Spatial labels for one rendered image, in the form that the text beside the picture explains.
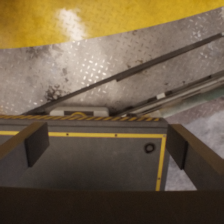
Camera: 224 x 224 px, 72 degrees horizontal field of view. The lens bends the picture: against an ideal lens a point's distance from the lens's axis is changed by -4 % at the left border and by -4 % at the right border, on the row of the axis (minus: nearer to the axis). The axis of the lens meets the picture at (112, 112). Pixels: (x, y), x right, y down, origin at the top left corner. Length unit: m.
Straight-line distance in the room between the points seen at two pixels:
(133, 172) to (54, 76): 0.58
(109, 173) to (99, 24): 0.65
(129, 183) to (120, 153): 0.13
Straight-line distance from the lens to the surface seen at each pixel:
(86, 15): 0.85
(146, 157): 0.58
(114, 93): 0.81
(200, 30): 0.93
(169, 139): 0.16
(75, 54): 0.83
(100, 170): 0.60
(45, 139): 0.17
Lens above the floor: 0.81
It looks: 75 degrees down
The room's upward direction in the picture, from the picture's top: 179 degrees counter-clockwise
